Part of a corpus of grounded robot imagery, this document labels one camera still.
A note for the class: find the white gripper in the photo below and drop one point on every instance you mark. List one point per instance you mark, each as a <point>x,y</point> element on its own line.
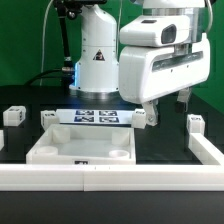
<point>147,73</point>

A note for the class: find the white square table top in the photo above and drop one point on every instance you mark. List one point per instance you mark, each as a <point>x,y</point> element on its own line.
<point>84,145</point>

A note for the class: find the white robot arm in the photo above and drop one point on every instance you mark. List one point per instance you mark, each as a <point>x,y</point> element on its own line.
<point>97,71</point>

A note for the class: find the tag marker sheet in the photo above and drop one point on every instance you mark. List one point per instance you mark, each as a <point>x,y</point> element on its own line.
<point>90,116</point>

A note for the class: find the white block left edge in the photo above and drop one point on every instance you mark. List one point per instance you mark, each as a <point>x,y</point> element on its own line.
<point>1,139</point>

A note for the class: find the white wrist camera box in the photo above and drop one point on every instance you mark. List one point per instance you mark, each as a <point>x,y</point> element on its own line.
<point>155,31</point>

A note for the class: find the white fence wall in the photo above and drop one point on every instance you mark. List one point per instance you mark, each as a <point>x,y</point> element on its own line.
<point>208,176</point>

